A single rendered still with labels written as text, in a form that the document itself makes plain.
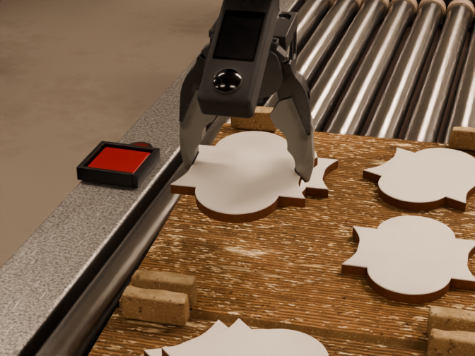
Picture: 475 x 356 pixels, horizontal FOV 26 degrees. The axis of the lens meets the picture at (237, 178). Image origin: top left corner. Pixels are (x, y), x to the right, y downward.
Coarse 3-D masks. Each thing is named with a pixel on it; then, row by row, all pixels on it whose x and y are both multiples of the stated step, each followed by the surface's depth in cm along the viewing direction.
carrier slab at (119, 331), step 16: (112, 320) 91; (128, 320) 91; (192, 320) 91; (208, 320) 92; (112, 336) 89; (128, 336) 89; (144, 336) 89; (160, 336) 89; (176, 336) 89; (192, 336) 89; (320, 336) 89; (96, 352) 87; (112, 352) 87; (128, 352) 87; (336, 352) 87; (352, 352) 87; (368, 352) 87; (384, 352) 87; (400, 352) 87; (416, 352) 87
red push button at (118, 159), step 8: (104, 152) 124; (112, 152) 124; (120, 152) 124; (128, 152) 124; (136, 152) 124; (144, 152) 124; (96, 160) 122; (104, 160) 122; (112, 160) 122; (120, 160) 122; (128, 160) 122; (136, 160) 122; (144, 160) 122; (104, 168) 120; (112, 168) 120; (120, 168) 120; (128, 168) 120; (136, 168) 120
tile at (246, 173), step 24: (216, 144) 101; (240, 144) 101; (264, 144) 101; (192, 168) 98; (216, 168) 98; (240, 168) 98; (264, 168) 97; (288, 168) 97; (192, 192) 96; (216, 192) 94; (240, 192) 94; (264, 192) 94; (288, 192) 94; (216, 216) 92; (240, 216) 91; (264, 216) 92
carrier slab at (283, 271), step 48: (336, 144) 124; (384, 144) 124; (432, 144) 124; (336, 192) 113; (192, 240) 104; (240, 240) 104; (288, 240) 104; (336, 240) 104; (240, 288) 96; (288, 288) 96; (336, 288) 96; (336, 336) 91; (384, 336) 89
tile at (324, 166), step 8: (320, 160) 117; (328, 160) 117; (336, 160) 118; (320, 168) 116; (328, 168) 117; (312, 176) 114; (320, 176) 114; (304, 184) 112; (312, 184) 112; (320, 184) 112; (304, 192) 112; (312, 192) 112; (320, 192) 112
